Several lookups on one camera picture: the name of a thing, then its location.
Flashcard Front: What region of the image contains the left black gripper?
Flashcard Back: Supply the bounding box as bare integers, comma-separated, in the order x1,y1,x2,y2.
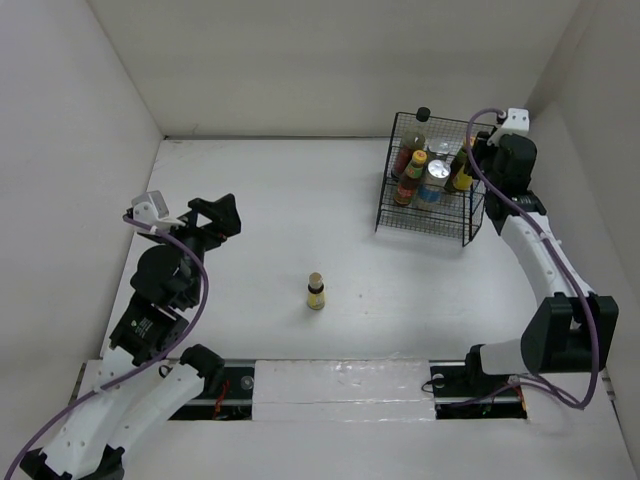
152,193,241,304

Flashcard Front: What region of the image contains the red sauce bottle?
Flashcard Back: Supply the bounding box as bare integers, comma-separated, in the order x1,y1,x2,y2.
444,145,467,193
393,150,427,206

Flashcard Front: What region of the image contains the small yellow bottle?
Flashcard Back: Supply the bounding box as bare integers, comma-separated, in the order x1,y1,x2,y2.
307,272,325,310
453,164,474,191

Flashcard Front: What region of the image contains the silver-lid jar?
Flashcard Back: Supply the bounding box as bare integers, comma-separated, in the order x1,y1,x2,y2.
426,138,451,161
415,159,450,210

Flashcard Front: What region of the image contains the dark soy sauce bottle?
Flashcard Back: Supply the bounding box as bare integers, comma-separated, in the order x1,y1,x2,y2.
391,107,431,179

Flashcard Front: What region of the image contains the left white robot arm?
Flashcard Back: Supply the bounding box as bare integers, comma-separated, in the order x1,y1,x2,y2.
5,191,241,479

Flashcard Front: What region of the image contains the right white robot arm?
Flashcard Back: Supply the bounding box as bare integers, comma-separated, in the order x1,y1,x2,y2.
462,132,619,409

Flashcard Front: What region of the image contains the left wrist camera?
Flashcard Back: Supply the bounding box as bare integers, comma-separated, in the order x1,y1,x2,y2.
124,190,186,231

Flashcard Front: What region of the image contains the black wire rack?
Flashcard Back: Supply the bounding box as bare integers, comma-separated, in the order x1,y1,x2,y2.
375,111,485,245

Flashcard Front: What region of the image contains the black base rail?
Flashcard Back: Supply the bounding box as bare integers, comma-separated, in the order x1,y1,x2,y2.
171,359,527,423

